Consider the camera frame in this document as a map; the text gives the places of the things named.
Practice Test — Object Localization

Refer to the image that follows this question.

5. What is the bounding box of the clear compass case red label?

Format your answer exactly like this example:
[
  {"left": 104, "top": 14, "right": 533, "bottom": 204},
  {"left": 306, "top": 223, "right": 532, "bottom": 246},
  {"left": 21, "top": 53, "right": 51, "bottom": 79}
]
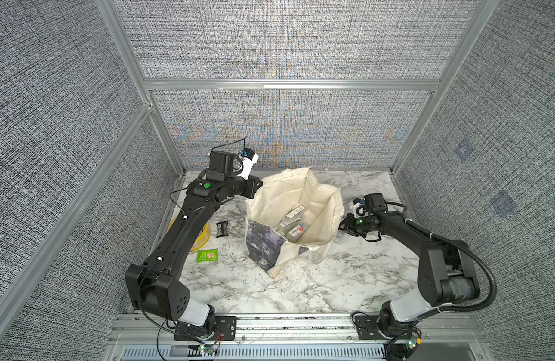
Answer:
[{"left": 286, "top": 221, "right": 308, "bottom": 243}]

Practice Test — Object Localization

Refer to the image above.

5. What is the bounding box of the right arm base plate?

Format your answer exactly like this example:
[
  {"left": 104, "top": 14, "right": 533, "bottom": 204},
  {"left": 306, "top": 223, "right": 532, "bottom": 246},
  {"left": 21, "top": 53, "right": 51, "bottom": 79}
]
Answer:
[{"left": 350, "top": 311, "right": 419, "bottom": 341}]

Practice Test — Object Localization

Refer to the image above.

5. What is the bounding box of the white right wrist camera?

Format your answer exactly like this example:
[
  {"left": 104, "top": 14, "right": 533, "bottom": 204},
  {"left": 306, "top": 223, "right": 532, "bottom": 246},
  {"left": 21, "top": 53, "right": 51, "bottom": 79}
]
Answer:
[{"left": 351, "top": 198, "right": 368, "bottom": 218}]

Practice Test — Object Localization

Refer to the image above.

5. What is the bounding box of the clear compass set case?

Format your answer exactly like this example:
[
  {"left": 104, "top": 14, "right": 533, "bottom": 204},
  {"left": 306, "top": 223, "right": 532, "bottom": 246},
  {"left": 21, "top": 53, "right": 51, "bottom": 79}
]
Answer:
[{"left": 285, "top": 205, "right": 306, "bottom": 220}]

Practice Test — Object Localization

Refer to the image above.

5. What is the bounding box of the small black packet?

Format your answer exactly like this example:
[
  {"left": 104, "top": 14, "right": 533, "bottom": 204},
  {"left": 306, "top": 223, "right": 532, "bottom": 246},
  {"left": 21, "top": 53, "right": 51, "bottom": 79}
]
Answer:
[{"left": 217, "top": 221, "right": 229, "bottom": 238}]

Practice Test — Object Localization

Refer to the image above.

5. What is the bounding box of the green snack packet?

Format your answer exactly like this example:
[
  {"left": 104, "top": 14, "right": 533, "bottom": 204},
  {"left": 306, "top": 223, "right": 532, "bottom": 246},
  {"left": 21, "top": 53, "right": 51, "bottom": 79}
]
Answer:
[{"left": 196, "top": 249, "right": 219, "bottom": 263}]

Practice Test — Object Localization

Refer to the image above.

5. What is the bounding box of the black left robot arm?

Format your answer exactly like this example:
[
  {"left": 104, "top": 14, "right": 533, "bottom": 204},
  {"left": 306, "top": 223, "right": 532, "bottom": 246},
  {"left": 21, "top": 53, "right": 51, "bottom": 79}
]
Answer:
[{"left": 125, "top": 148, "right": 263, "bottom": 342}]

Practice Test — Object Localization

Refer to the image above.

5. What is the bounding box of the yellow tape roll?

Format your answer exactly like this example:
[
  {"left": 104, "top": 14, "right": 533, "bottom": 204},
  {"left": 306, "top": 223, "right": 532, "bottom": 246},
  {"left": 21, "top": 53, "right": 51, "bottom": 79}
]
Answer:
[{"left": 165, "top": 216, "right": 211, "bottom": 254}]

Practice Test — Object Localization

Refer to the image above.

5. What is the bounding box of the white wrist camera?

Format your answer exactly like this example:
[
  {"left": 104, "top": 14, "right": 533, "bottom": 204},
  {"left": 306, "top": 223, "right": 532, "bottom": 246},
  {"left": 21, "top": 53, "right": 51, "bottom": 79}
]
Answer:
[
  {"left": 351, "top": 198, "right": 368, "bottom": 218},
  {"left": 238, "top": 148, "right": 259, "bottom": 180}
]

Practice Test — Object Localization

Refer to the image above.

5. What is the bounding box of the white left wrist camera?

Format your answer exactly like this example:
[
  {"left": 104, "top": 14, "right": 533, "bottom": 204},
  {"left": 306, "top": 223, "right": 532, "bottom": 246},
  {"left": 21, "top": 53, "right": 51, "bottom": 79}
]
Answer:
[{"left": 238, "top": 148, "right": 259, "bottom": 180}]

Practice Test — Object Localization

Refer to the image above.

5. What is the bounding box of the beige canvas tote bag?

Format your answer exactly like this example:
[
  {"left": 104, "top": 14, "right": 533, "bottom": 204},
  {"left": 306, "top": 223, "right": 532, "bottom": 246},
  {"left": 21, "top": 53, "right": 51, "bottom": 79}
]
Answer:
[{"left": 245, "top": 168, "right": 344, "bottom": 279}]

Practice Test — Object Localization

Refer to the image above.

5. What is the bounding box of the black corrugated cable hose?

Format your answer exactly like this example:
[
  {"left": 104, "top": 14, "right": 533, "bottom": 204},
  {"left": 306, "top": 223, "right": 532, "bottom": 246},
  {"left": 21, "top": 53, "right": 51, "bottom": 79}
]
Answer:
[{"left": 385, "top": 200, "right": 498, "bottom": 313}]

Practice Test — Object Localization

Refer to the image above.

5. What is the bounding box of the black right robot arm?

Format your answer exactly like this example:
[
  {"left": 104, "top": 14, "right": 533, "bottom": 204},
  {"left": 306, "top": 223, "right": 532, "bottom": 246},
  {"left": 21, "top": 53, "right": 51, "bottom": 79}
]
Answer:
[{"left": 339, "top": 193, "right": 480, "bottom": 338}]

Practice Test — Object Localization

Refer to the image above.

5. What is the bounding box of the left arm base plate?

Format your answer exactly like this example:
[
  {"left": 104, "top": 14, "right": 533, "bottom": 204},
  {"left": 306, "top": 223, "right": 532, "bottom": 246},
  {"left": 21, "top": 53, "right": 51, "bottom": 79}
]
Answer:
[{"left": 174, "top": 316, "right": 238, "bottom": 342}]

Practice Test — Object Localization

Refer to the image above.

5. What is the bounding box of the aluminium front rail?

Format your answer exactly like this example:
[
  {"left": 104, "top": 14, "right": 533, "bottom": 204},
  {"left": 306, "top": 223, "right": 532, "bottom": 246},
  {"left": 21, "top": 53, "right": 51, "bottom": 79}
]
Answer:
[{"left": 103, "top": 313, "right": 495, "bottom": 360}]

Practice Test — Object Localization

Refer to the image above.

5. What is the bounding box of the clear compass case gold label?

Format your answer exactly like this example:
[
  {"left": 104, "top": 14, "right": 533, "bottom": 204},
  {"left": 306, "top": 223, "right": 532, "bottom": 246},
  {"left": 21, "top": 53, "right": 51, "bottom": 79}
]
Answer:
[{"left": 276, "top": 217, "right": 302, "bottom": 233}]

